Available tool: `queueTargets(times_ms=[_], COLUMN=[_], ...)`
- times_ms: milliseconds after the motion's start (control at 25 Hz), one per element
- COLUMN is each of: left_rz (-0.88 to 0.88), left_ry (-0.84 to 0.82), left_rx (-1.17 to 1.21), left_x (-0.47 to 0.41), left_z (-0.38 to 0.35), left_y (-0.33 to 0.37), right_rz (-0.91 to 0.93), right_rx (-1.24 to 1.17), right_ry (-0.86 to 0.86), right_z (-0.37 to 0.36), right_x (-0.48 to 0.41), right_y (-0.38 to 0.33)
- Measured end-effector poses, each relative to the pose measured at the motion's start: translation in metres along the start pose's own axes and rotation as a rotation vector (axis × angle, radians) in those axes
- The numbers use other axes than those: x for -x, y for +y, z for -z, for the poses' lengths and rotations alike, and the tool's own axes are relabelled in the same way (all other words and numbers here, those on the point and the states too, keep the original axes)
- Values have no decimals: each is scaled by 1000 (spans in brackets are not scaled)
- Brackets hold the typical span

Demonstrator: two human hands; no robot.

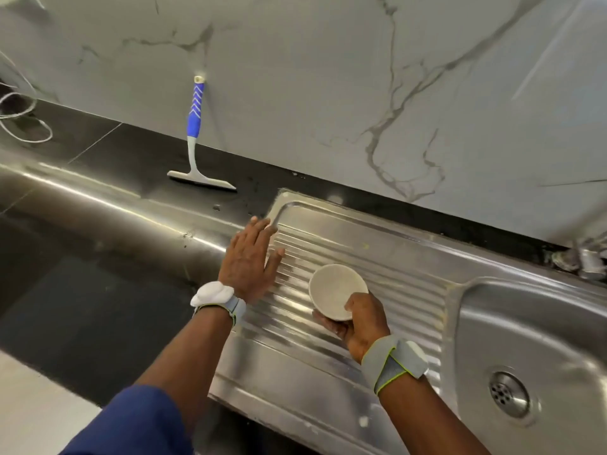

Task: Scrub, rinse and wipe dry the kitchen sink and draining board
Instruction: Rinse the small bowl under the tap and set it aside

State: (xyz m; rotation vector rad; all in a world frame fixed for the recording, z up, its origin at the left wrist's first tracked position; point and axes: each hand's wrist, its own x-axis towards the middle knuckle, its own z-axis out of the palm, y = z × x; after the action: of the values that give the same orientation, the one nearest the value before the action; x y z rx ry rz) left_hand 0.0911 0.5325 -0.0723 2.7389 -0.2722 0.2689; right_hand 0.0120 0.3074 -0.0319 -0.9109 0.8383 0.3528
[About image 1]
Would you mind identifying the person's right hand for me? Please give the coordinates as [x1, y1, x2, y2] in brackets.
[313, 291, 392, 364]

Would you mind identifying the person's left hand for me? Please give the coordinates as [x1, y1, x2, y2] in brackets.
[218, 215, 286, 304]

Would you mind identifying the white bowl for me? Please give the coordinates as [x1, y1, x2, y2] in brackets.
[308, 263, 369, 322]

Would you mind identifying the stainless steel sink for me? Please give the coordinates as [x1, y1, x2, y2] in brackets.
[207, 188, 607, 455]

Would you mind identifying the blue white squeegee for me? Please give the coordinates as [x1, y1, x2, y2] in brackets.
[167, 75, 238, 192]

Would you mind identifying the chrome faucet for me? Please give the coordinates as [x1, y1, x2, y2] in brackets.
[550, 236, 607, 281]

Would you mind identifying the person's right forearm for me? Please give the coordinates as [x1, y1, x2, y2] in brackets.
[377, 374, 494, 455]

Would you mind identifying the person's left forearm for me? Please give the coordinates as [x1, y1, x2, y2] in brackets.
[133, 308, 233, 432]

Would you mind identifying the white left wrist tracker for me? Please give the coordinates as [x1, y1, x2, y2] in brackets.
[190, 281, 248, 326]

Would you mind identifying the metal drain strainer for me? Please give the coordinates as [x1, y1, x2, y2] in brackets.
[488, 370, 532, 419]

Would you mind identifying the white cable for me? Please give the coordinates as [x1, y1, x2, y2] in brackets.
[0, 52, 53, 145]

